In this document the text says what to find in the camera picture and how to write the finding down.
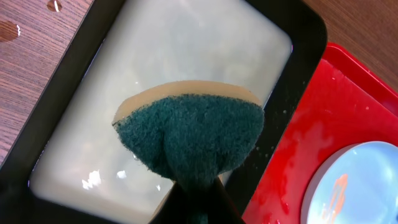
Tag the red plastic tray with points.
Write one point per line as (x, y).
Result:
(344, 104)

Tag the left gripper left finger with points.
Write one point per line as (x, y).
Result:
(175, 208)

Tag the light blue plate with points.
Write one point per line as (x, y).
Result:
(357, 184)

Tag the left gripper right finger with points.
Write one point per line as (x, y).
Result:
(222, 205)

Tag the black tray with water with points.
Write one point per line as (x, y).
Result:
(67, 164)

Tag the green and yellow sponge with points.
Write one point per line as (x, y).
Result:
(191, 132)

